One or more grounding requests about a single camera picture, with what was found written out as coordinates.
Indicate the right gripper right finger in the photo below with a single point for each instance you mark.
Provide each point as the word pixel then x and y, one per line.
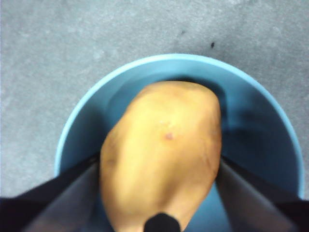
pixel 260 207

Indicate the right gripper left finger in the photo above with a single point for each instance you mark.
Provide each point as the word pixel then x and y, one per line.
pixel 48 207

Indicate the blue ribbed bowl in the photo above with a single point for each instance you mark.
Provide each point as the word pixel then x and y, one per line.
pixel 253 120

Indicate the brown potato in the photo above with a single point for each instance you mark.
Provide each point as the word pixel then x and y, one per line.
pixel 164 149

